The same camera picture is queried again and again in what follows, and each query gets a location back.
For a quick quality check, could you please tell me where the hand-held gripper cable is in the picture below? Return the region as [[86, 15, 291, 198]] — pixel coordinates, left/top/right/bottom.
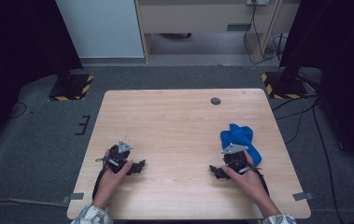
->
[[92, 157, 110, 201], [247, 165, 270, 198]]

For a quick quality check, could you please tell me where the pale floor cable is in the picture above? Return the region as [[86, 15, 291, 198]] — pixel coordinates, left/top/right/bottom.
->
[[0, 198, 70, 208]]

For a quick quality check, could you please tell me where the white power strip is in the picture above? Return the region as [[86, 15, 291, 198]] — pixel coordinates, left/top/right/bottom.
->
[[246, 0, 270, 7]]

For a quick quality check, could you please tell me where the left hand-held gripper cable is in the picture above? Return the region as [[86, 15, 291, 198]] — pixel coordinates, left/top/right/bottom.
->
[[92, 157, 110, 201]]

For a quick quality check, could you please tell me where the light wooden desk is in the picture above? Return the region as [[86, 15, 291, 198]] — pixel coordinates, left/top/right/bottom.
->
[[134, 0, 302, 64]]

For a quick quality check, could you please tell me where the long black floor cable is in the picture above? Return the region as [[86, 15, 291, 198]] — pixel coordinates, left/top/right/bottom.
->
[[312, 99, 345, 224]]

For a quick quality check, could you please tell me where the dark curtain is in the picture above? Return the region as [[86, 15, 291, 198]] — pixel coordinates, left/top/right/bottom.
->
[[278, 0, 354, 171], [0, 0, 84, 158]]

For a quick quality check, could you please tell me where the right hand-held gripper cable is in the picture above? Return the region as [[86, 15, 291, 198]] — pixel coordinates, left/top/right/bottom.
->
[[247, 165, 270, 198]]

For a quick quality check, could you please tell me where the thin black floor cable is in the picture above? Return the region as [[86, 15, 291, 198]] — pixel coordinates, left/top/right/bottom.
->
[[8, 102, 29, 120]]

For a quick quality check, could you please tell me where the blue cloth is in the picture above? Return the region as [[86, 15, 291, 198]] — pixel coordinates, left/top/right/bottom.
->
[[219, 123, 262, 167]]

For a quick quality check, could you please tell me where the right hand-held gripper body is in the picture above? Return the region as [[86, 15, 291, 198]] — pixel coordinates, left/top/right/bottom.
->
[[220, 142, 251, 174]]

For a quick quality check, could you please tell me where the dark round object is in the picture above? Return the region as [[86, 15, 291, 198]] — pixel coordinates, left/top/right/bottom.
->
[[159, 32, 193, 40]]

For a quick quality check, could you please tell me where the black stand with striped base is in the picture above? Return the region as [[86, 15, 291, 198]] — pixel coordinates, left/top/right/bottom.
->
[[261, 62, 309, 100], [48, 59, 94, 102]]

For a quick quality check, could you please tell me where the black power strip cable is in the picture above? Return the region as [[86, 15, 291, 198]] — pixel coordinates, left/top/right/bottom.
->
[[243, 0, 283, 66]]

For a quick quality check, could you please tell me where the person's left hand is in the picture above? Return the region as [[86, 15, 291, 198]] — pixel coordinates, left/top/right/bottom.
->
[[93, 148, 135, 205]]

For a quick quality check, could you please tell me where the grey tape piece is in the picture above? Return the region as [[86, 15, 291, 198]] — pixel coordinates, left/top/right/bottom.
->
[[291, 191, 316, 202], [61, 192, 85, 205]]

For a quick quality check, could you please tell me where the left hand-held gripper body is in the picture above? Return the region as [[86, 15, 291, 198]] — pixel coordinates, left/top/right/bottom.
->
[[103, 139, 135, 175]]

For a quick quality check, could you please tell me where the white cabinet panel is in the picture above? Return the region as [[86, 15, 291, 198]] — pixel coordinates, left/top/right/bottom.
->
[[55, 0, 145, 59]]

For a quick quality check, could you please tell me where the person's right hand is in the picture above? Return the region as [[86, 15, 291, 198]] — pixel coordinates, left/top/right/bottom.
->
[[221, 150, 273, 210]]

